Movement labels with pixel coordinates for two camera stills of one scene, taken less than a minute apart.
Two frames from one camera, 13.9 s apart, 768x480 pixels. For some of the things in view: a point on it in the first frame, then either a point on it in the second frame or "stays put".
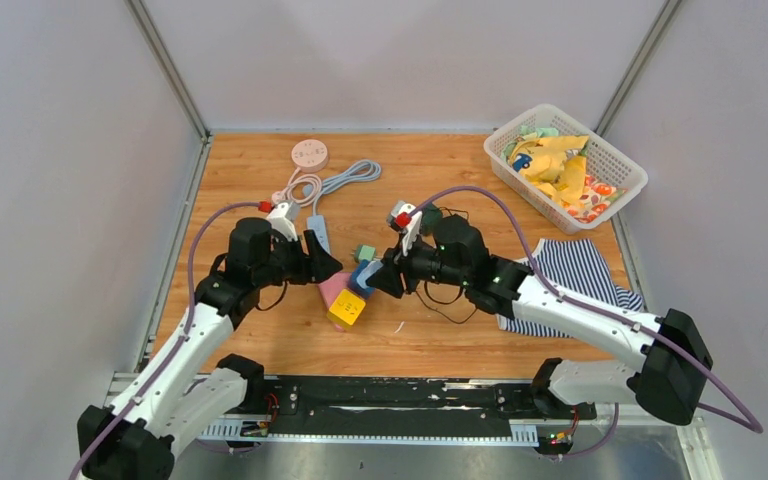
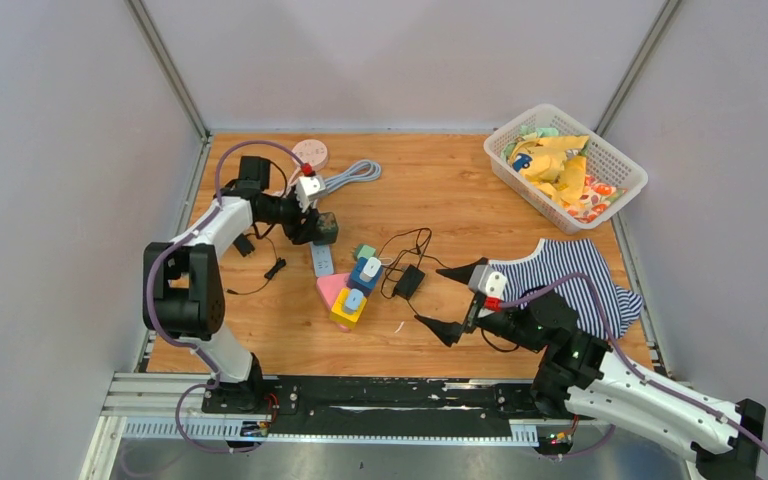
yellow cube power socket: x=345 y=309 stays put
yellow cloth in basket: x=544 y=162 stays put
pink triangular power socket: x=333 y=286 stays put
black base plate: x=427 y=403 stays put
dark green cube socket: x=431 y=219 to x=326 y=229
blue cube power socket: x=364 y=293 stays put
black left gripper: x=314 y=267 to x=298 y=232
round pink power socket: x=309 y=155 stays put
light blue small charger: x=372 y=267 to x=354 y=299
